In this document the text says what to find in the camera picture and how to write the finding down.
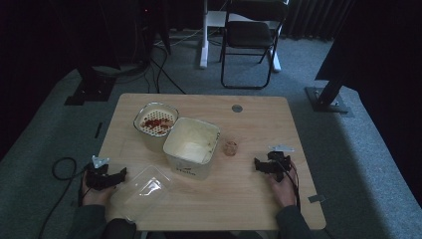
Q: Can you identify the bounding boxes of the black stand base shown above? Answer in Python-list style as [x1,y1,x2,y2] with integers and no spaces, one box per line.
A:
[64,64,117,107]
[304,71,350,115]

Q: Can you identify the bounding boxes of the dark curtain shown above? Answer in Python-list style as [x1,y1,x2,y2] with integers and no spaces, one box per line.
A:
[285,0,352,43]

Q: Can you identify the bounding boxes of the person's right hand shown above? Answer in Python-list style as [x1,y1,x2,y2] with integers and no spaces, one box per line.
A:
[267,160,299,209]

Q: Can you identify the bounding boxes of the black floor cable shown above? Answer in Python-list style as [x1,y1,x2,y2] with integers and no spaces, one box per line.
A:
[145,43,187,96]

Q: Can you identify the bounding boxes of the white strainer bowl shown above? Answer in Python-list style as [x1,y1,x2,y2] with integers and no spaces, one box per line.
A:
[132,101,180,138]

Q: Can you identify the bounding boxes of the clear plastic lid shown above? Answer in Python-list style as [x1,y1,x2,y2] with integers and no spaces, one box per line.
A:
[113,164,173,223]

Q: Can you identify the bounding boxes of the black folding chair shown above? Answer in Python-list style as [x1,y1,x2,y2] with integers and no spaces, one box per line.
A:
[218,0,291,90]

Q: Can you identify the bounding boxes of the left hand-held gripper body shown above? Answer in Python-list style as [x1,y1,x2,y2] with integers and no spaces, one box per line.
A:
[85,154,117,192]

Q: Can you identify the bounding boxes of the white desk leg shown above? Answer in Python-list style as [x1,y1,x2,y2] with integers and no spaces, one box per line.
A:
[198,0,229,70]

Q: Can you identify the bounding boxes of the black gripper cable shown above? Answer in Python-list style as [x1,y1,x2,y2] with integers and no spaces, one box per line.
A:
[37,156,91,239]
[280,158,303,211]

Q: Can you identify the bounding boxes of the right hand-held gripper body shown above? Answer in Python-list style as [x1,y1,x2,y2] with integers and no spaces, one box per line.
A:
[267,143,296,183]

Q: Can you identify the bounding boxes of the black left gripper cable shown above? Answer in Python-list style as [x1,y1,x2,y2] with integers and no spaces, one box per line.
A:
[37,156,91,239]

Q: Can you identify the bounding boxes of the person's left hand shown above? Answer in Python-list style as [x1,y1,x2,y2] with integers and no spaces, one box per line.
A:
[81,178,117,207]

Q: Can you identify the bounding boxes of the white square container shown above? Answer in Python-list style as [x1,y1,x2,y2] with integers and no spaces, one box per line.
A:
[162,117,221,181]

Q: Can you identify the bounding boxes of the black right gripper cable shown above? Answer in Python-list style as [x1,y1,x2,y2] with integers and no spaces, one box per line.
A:
[280,158,303,211]

